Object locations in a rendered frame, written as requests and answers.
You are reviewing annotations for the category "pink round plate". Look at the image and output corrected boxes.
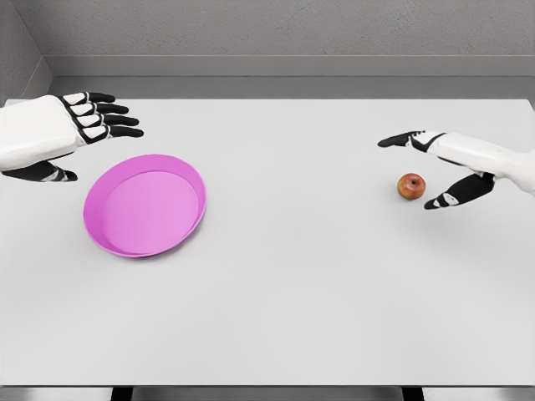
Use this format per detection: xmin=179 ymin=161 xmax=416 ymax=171
xmin=82 ymin=153 xmax=207 ymax=261

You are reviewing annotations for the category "red apple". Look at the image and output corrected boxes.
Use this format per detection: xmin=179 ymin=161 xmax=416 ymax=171
xmin=396 ymin=172 xmax=426 ymax=201

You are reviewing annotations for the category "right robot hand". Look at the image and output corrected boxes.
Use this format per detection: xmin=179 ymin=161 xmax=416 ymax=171
xmin=377 ymin=129 xmax=515 ymax=211

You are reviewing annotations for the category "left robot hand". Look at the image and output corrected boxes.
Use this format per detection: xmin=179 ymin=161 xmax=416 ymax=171
xmin=0 ymin=92 xmax=145 ymax=184

